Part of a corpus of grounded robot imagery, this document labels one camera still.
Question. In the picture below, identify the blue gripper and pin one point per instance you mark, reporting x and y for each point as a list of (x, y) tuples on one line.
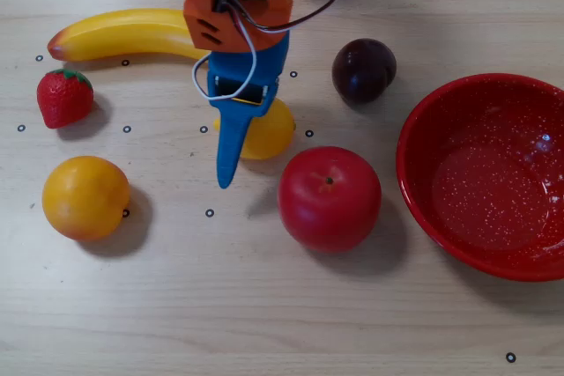
[(240, 69)]

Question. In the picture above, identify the yellow lemon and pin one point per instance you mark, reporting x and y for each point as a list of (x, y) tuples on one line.
[(269, 138)]

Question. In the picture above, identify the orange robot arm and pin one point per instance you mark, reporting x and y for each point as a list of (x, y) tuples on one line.
[(198, 19)]

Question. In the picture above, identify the red speckled bowl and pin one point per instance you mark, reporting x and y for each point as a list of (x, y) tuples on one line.
[(484, 182)]

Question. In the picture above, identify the red apple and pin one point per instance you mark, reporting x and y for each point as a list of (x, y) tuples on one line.
[(328, 204)]

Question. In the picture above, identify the yellow banana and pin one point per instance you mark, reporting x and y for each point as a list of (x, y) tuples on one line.
[(123, 32)]

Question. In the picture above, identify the dark purple plum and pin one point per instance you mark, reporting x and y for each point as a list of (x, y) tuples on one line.
[(363, 70)]

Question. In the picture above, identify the orange fruit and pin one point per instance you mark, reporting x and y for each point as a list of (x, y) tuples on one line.
[(83, 197)]

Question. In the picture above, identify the red strawberry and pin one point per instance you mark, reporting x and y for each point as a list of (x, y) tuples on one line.
[(64, 98)]

